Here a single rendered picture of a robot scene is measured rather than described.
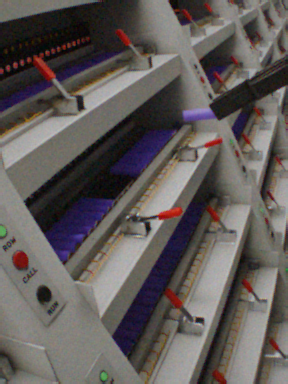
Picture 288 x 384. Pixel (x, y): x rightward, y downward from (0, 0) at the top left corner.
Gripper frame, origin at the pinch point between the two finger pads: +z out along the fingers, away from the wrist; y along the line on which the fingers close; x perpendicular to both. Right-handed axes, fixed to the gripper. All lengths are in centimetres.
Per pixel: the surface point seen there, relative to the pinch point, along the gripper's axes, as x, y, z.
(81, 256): -3.6, -25.7, 19.7
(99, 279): -7.0, -26.9, 18.6
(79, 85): 15.6, -4.4, 18.6
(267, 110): -24, 97, 21
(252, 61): -5, 97, 16
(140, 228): -6.6, -16.5, 16.4
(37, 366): -6.3, -43.2, 16.3
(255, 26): 4, 167, 20
